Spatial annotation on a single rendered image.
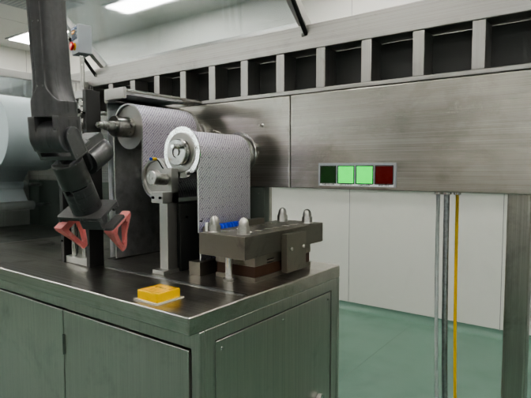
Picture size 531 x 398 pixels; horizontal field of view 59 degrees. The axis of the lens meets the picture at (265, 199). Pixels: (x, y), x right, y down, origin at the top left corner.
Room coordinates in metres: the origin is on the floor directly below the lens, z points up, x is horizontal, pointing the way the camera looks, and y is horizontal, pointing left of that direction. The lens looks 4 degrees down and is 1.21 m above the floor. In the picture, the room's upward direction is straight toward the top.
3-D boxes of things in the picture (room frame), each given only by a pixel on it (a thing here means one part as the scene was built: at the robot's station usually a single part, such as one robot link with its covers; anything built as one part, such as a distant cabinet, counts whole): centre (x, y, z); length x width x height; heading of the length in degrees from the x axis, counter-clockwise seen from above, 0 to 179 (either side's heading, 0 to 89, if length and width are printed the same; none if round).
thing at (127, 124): (1.50, 0.45, 1.33); 0.06 x 0.06 x 0.06; 54
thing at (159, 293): (1.08, 0.25, 0.91); 0.07 x 0.07 x 0.02; 54
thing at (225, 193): (1.42, 0.12, 1.11); 0.23 x 0.01 x 0.18; 144
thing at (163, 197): (1.35, 0.29, 1.05); 0.06 x 0.05 x 0.31; 144
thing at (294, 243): (1.35, -0.08, 0.96); 0.10 x 0.03 x 0.11; 144
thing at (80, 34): (1.72, 0.67, 1.66); 0.07 x 0.07 x 0.10; 41
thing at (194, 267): (1.43, 0.12, 0.92); 0.28 x 0.04 x 0.04; 144
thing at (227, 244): (1.39, 0.00, 1.00); 0.40 x 0.16 x 0.06; 144
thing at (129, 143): (1.62, 0.36, 1.33); 0.25 x 0.14 x 0.14; 144
